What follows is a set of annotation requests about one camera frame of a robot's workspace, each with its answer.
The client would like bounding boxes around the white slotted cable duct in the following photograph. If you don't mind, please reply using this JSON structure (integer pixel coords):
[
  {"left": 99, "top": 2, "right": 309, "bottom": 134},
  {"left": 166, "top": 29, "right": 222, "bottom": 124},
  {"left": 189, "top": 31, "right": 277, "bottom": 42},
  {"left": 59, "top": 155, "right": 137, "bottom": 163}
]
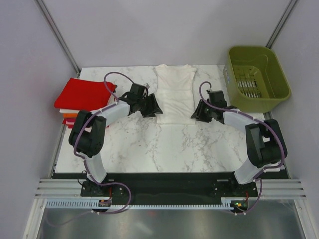
[{"left": 46, "top": 198, "right": 252, "bottom": 209}]

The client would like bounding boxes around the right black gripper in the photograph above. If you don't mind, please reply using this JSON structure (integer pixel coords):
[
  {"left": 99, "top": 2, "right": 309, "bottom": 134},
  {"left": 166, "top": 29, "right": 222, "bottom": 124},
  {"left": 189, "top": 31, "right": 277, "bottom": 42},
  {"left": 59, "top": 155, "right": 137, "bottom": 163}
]
[{"left": 191, "top": 99, "right": 215, "bottom": 123}]

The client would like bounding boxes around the olive green plastic basket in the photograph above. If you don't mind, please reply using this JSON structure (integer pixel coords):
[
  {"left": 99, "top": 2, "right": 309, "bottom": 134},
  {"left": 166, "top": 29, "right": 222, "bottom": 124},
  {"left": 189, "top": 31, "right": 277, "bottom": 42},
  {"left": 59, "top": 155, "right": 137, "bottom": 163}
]
[{"left": 223, "top": 45, "right": 291, "bottom": 113}]

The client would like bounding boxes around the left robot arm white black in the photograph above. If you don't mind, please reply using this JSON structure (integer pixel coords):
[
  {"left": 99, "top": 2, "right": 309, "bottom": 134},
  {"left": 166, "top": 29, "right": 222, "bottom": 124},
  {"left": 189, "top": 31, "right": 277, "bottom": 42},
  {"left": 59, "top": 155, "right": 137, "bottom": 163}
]
[{"left": 68, "top": 83, "right": 163, "bottom": 196}]

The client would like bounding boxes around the right aluminium frame post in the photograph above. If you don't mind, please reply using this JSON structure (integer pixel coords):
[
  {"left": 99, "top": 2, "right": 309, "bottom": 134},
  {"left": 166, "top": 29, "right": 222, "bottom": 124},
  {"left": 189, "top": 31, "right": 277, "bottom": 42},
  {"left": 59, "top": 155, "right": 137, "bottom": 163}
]
[{"left": 265, "top": 0, "right": 299, "bottom": 49}]

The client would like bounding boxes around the white t shirt robot print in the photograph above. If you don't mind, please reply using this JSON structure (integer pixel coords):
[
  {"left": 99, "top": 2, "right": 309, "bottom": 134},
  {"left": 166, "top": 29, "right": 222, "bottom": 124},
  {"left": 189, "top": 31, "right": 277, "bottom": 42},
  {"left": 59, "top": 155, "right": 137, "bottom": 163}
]
[{"left": 155, "top": 64, "right": 197, "bottom": 125}]

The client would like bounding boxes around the left aluminium frame post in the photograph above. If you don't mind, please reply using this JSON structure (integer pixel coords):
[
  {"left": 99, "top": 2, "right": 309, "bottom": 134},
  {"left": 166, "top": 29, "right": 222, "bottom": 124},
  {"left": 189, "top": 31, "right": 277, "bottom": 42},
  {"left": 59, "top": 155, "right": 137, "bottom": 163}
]
[{"left": 34, "top": 0, "right": 81, "bottom": 76}]

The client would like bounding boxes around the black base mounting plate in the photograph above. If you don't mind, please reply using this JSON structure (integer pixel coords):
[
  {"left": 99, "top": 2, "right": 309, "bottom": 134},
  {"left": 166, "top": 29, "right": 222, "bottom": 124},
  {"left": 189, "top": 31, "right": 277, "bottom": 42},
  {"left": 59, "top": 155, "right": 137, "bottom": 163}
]
[{"left": 80, "top": 171, "right": 259, "bottom": 206}]

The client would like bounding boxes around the aluminium frame post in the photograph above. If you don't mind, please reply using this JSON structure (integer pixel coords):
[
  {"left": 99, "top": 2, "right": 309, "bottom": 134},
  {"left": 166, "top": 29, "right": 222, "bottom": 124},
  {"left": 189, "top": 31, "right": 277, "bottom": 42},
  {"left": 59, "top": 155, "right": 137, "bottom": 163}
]
[
  {"left": 34, "top": 0, "right": 81, "bottom": 76},
  {"left": 265, "top": 0, "right": 299, "bottom": 49}
]

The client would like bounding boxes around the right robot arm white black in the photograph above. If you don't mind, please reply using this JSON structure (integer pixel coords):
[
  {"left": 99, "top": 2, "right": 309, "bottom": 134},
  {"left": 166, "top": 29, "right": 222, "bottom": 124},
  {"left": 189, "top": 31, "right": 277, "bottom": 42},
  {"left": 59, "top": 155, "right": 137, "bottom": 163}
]
[{"left": 191, "top": 90, "right": 288, "bottom": 196}]

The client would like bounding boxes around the aluminium rail base frame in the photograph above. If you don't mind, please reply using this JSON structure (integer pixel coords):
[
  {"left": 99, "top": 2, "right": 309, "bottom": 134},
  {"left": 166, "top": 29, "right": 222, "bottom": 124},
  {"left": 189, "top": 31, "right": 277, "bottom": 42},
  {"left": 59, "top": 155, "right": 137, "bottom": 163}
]
[{"left": 23, "top": 113, "right": 316, "bottom": 239}]

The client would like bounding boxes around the red folded t shirt top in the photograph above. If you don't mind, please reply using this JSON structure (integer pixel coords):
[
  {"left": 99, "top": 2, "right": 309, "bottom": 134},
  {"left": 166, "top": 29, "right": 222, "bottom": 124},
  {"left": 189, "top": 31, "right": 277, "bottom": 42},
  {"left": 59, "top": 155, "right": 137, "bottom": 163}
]
[{"left": 54, "top": 78, "right": 116, "bottom": 111}]

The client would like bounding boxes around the orange folded t shirt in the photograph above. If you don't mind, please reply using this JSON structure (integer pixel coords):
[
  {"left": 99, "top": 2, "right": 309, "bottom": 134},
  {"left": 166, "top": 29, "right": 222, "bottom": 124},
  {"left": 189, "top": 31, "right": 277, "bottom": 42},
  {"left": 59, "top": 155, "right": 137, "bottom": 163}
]
[{"left": 62, "top": 114, "right": 77, "bottom": 119}]

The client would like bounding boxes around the pink red folded shirts bottom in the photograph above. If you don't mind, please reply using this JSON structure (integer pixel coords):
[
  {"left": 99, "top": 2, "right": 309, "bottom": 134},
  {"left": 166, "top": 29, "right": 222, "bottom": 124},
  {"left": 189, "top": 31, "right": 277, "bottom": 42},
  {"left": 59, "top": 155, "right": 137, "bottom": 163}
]
[{"left": 62, "top": 118, "right": 110, "bottom": 129}]

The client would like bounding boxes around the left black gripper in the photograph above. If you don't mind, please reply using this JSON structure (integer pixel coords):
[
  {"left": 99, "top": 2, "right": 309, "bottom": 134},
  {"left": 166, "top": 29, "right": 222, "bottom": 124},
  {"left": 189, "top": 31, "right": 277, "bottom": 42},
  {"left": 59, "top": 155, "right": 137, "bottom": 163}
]
[{"left": 137, "top": 94, "right": 162, "bottom": 118}]

